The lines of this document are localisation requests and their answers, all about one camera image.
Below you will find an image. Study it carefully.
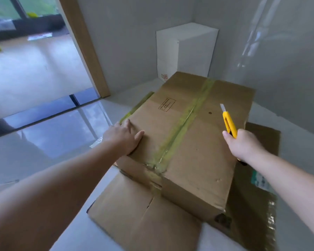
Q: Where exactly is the person's right hand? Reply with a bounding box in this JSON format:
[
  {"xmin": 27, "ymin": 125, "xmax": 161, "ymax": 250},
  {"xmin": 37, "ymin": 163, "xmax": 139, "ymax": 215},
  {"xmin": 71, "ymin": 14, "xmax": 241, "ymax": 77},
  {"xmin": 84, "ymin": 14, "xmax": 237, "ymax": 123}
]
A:
[{"xmin": 222, "ymin": 129, "xmax": 265, "ymax": 163}]

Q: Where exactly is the person's left hand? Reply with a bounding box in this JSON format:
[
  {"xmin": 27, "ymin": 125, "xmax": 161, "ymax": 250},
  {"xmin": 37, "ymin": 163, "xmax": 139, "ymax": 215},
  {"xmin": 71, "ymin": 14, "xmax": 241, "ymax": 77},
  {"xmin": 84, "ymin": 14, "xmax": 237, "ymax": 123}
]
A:
[{"xmin": 102, "ymin": 119, "xmax": 145, "ymax": 157}]

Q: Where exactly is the yellow utility knife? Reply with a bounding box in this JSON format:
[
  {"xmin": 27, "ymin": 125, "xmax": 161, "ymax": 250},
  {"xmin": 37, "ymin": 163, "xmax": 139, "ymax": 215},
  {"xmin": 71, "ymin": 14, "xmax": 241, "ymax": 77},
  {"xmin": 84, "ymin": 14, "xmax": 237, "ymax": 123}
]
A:
[{"xmin": 220, "ymin": 103, "xmax": 248, "ymax": 166}]

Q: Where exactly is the taped brown cardboard box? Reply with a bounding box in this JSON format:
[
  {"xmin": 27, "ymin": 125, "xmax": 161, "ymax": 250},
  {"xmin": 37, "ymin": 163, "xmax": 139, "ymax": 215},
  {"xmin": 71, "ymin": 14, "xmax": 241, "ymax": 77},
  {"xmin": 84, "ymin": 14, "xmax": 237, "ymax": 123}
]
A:
[{"xmin": 115, "ymin": 71, "xmax": 256, "ymax": 223}]

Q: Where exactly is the person's left forearm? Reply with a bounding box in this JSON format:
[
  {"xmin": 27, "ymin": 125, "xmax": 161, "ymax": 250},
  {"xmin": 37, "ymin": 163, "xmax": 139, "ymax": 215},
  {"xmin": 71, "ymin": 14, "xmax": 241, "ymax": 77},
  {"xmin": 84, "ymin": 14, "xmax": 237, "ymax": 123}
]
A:
[{"xmin": 0, "ymin": 140, "xmax": 127, "ymax": 251}]

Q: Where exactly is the person's right forearm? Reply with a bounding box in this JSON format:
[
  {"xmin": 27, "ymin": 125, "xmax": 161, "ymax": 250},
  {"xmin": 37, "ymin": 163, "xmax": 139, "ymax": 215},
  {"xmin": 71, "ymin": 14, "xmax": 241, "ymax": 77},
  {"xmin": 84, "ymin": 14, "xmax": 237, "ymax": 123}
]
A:
[{"xmin": 245, "ymin": 147, "xmax": 314, "ymax": 229}]

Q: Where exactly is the flattened brown cardboard sheet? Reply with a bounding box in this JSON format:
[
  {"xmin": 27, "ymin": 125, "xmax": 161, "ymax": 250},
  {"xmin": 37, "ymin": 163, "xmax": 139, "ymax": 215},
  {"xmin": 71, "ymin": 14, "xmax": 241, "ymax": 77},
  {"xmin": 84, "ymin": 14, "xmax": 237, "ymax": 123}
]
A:
[{"xmin": 87, "ymin": 91, "xmax": 281, "ymax": 251}]

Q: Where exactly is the white carton box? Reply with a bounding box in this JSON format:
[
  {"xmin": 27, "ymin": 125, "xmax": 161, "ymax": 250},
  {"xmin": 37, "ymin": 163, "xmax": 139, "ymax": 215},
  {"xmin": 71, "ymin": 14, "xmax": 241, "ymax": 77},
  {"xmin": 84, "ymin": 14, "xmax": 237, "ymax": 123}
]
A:
[{"xmin": 156, "ymin": 22, "xmax": 219, "ymax": 83}]

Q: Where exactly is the dark sliding door track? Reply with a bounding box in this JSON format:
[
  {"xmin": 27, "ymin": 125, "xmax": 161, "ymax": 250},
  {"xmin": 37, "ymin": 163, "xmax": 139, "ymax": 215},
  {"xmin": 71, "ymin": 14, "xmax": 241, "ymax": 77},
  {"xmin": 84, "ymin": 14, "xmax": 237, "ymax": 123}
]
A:
[{"xmin": 0, "ymin": 87, "xmax": 100, "ymax": 140}]

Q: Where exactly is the white paper sheet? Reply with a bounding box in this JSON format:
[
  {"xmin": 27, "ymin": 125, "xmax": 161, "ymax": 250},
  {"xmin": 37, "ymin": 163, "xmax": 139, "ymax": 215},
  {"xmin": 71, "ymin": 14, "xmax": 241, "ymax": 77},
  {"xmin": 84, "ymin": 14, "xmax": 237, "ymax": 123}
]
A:
[{"xmin": 27, "ymin": 32, "xmax": 53, "ymax": 41}]

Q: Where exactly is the wooden door frame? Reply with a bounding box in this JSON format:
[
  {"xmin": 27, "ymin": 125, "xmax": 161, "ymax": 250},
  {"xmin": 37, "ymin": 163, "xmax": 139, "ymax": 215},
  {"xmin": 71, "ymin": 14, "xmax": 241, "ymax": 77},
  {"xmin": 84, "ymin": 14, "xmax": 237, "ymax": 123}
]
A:
[{"xmin": 55, "ymin": 0, "xmax": 111, "ymax": 98}]

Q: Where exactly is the dark window frame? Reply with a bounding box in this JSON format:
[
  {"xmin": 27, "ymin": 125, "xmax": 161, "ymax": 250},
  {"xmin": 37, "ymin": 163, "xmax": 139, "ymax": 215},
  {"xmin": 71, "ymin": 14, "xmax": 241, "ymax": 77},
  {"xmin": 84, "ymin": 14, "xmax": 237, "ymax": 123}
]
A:
[{"xmin": 0, "ymin": 0, "xmax": 66, "ymax": 42}]

